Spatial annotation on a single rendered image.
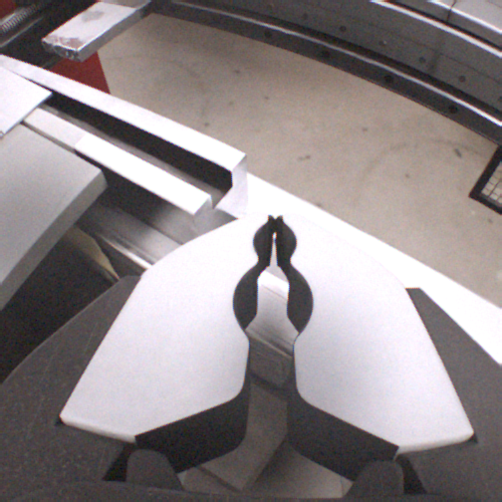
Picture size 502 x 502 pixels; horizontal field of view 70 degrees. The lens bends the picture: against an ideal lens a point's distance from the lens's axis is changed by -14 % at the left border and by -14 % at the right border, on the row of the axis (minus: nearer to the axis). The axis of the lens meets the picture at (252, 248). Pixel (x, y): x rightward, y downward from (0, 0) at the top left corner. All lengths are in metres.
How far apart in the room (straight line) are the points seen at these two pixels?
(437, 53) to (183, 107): 1.45
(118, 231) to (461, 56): 0.27
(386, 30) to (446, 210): 1.20
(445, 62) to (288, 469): 0.30
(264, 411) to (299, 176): 1.27
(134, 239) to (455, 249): 1.31
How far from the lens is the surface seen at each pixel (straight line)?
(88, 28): 0.23
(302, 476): 0.23
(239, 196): 0.15
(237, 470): 0.20
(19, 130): 0.19
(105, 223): 0.17
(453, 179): 1.61
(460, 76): 0.34
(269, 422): 0.20
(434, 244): 1.40
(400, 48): 0.35
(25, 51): 0.72
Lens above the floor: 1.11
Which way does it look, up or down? 61 degrees down
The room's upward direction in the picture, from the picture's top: 2 degrees counter-clockwise
